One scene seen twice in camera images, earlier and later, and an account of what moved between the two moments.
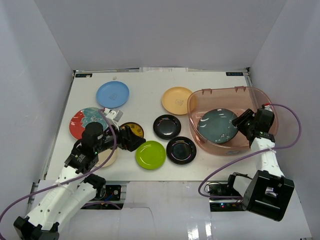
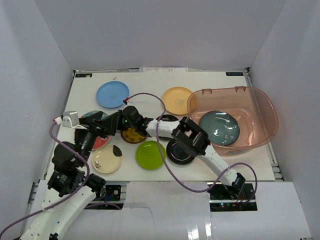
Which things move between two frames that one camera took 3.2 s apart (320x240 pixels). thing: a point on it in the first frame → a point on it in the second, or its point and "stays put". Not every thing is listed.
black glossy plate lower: (181, 150) stays put
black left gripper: (127, 138) → (81, 130)
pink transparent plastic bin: (235, 100) stays put
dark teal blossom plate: (215, 126) stays put
